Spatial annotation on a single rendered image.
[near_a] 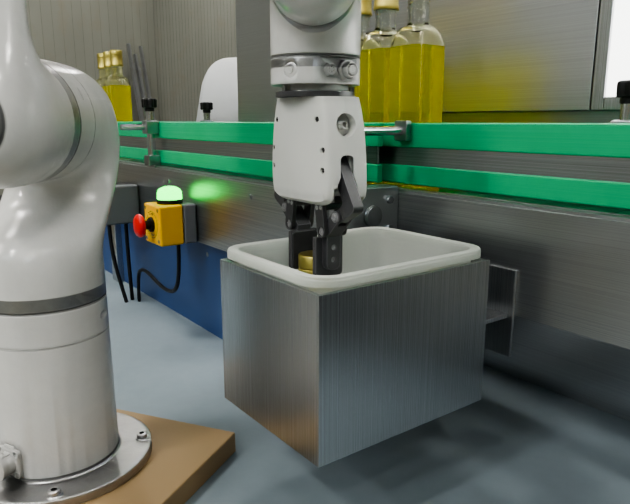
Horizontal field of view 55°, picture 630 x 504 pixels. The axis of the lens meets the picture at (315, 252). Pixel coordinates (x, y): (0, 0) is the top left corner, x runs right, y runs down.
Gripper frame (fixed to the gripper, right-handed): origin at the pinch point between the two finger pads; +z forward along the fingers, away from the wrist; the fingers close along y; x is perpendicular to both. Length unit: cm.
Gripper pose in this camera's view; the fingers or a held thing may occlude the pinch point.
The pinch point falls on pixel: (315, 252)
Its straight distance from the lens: 60.5
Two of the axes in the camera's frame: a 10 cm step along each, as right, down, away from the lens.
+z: 0.0, 9.8, 2.1
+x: -8.2, 1.2, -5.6
